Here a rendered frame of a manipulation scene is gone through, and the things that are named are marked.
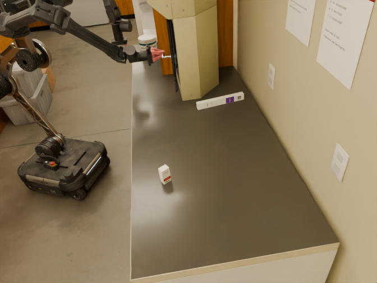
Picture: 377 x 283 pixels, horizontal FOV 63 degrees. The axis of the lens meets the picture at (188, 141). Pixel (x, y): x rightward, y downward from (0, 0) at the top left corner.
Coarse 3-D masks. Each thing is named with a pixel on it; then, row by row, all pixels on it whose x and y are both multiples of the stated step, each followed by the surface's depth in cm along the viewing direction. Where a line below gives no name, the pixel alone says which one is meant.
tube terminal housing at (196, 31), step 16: (176, 0) 146; (192, 0) 147; (208, 0) 157; (176, 16) 151; (192, 16) 152; (208, 16) 161; (176, 32) 156; (192, 32) 157; (208, 32) 166; (176, 48) 161; (192, 48) 162; (208, 48) 171; (192, 64) 168; (208, 64) 176; (192, 80) 174; (208, 80) 182; (192, 96) 180
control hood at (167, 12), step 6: (150, 0) 145; (156, 0) 145; (162, 0) 146; (168, 0) 146; (156, 6) 147; (162, 6) 147; (168, 6) 148; (162, 12) 149; (168, 12) 149; (168, 18) 151
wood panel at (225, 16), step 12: (228, 0) 185; (156, 12) 184; (228, 12) 190; (156, 24) 188; (228, 24) 194; (228, 36) 199; (168, 48) 198; (228, 48) 204; (168, 60) 203; (228, 60) 209; (168, 72) 209
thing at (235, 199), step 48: (144, 96) 189; (144, 144) 152; (192, 144) 149; (240, 144) 146; (144, 192) 127; (192, 192) 125; (240, 192) 123; (288, 192) 121; (144, 240) 109; (192, 240) 108; (240, 240) 106; (288, 240) 104; (336, 240) 103
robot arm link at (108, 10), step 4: (104, 0) 184; (108, 0) 183; (112, 0) 185; (104, 4) 185; (108, 4) 184; (112, 4) 185; (116, 4) 188; (108, 8) 186; (112, 8) 185; (116, 8) 189; (108, 12) 187; (112, 12) 186; (116, 12) 188; (120, 12) 191; (108, 16) 189; (116, 16) 188
